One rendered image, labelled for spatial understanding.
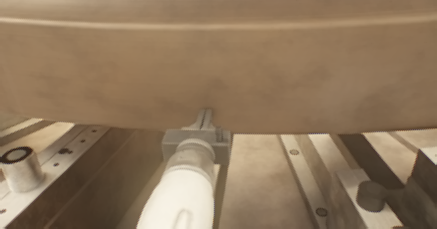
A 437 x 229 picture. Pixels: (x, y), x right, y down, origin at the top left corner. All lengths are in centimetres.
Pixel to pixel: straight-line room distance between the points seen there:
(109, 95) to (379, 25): 60
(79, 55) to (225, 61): 33
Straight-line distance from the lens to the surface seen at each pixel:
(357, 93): 81
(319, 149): 146
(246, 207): 139
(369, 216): 92
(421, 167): 90
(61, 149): 119
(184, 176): 55
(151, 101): 81
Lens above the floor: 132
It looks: 30 degrees down
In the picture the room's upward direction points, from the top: 3 degrees counter-clockwise
